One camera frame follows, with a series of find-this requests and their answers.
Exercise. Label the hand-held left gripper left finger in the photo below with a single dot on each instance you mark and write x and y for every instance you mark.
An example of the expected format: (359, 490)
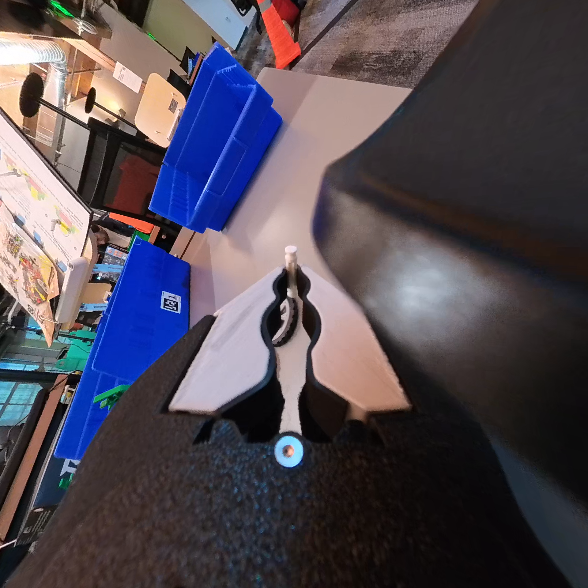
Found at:
(230, 354)

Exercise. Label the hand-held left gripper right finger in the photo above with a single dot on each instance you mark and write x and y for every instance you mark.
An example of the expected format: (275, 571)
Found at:
(354, 354)

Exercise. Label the blue bin with white label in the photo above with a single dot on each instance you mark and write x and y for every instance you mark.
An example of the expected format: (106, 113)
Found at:
(138, 340)

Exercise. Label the grey toy rod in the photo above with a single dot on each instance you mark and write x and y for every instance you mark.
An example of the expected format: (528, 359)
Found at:
(290, 266)

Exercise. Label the large glossy black object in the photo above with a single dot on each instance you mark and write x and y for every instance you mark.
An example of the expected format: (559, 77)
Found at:
(478, 276)

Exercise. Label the blue plastic bin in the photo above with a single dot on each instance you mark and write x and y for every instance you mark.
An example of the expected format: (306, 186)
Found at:
(220, 138)

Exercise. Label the white picture poster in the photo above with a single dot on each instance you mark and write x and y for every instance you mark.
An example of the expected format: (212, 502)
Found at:
(41, 220)

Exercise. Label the beige chair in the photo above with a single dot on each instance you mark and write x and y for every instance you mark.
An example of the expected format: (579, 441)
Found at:
(161, 106)

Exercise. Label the orange bag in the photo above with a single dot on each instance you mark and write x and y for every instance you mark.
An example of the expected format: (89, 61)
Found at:
(280, 32)

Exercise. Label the silver air duct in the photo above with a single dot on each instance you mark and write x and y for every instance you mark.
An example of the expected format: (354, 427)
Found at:
(32, 60)

